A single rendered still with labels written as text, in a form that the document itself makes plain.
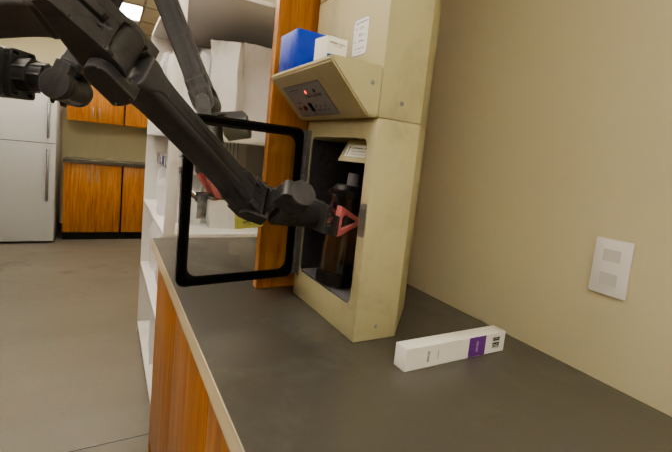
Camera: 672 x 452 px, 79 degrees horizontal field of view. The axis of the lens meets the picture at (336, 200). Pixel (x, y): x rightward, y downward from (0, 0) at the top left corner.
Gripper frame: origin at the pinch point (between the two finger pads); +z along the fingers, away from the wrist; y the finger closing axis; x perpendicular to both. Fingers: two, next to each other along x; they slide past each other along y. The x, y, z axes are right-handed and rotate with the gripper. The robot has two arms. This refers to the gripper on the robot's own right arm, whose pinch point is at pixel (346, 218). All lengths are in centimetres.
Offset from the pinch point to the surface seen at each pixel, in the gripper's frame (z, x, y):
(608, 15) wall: 33, -52, -34
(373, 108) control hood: -8.5, -24.2, -14.9
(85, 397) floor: -39, 122, 142
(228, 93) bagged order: 1, -38, 112
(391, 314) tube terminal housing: 5.4, 18.3, -15.6
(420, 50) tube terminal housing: 0.5, -38.0, -15.4
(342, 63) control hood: -16.9, -30.6, -14.4
